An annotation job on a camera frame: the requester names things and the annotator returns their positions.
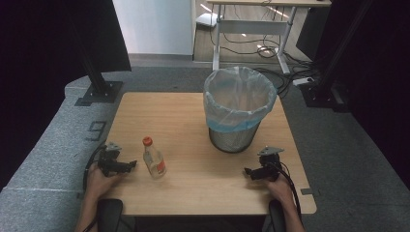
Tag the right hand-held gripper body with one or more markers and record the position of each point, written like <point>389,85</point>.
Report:
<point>269,169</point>

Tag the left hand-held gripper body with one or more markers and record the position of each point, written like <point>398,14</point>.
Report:
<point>109,161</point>

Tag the clear bottle with orange cap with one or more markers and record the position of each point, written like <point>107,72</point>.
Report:
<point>154,162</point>

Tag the metal mesh wastebasket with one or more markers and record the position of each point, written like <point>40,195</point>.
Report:
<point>232,140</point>

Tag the translucent plastic bin bag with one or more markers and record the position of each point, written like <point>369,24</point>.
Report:
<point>238,96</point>

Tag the person's right hand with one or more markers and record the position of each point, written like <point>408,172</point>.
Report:
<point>281,190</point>

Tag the person's left hand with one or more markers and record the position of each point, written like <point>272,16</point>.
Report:
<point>98,183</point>

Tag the black chair armrest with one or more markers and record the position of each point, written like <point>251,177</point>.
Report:
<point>276,217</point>
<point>110,215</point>

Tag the grey carpet mat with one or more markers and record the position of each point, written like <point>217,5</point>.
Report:
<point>48,154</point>

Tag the black metal stand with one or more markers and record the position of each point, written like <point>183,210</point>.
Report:
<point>96,83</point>
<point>325,87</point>

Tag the white power strip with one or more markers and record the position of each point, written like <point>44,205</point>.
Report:
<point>303,81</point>

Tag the dark curtain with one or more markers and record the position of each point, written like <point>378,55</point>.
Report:
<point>38,48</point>
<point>380,80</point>

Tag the white flat device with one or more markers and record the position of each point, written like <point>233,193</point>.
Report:
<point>206,19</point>

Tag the white frame desk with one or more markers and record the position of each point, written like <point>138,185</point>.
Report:
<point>251,27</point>

